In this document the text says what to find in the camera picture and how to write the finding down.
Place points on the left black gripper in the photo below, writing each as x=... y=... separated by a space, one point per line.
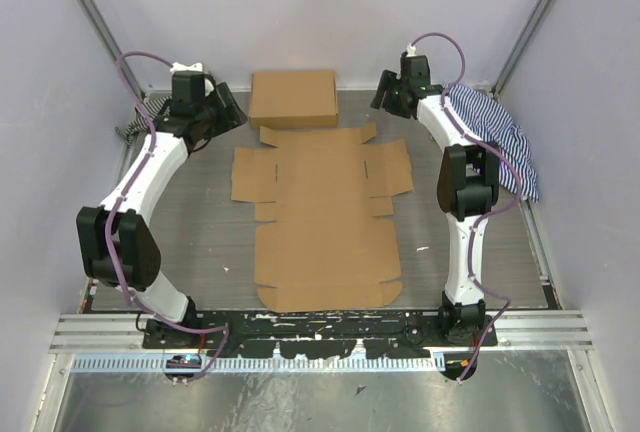
x=233 y=116

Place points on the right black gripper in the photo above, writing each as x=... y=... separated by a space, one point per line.
x=388 y=80

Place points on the cardboard box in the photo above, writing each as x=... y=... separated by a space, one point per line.
x=325 y=239
x=293 y=99

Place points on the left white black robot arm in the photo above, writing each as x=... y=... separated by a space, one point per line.
x=116 y=244

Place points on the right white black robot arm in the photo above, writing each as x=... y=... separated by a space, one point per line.
x=467 y=188

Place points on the folded cardboard box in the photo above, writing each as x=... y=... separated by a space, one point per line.
x=293 y=99

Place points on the grey striped cloth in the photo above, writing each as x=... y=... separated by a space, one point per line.
x=138 y=125

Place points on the blue white striped cloth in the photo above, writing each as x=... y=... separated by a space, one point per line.
x=489 y=121

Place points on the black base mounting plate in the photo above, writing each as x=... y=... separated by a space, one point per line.
x=389 y=333

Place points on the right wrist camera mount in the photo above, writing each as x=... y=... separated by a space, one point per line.
x=412 y=50

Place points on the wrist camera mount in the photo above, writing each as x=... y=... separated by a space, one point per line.
x=412 y=50
x=180 y=67

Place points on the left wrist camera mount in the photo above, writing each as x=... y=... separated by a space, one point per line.
x=180 y=67

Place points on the left aluminium corner post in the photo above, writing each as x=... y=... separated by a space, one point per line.
x=101 y=28

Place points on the aluminium corner post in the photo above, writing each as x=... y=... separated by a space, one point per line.
x=101 y=28
x=527 y=34

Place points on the right aluminium corner post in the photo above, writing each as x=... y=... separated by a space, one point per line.
x=527 y=34

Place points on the slotted cable duct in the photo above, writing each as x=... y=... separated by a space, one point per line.
x=164 y=363

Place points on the aluminium front rail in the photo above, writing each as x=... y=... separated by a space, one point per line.
x=519 y=329

